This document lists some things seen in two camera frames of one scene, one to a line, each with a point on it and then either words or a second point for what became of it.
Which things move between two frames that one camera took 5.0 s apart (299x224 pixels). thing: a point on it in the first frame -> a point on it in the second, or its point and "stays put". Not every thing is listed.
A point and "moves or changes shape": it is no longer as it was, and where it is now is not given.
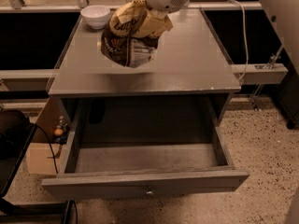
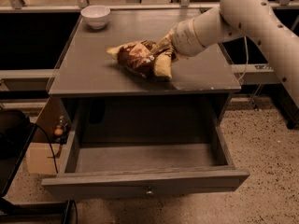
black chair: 16,134 stays put
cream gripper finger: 154,23 -> 163,63
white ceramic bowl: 95,16 stays put
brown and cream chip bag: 120,44 moves or changes shape
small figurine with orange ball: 62,132 stays put
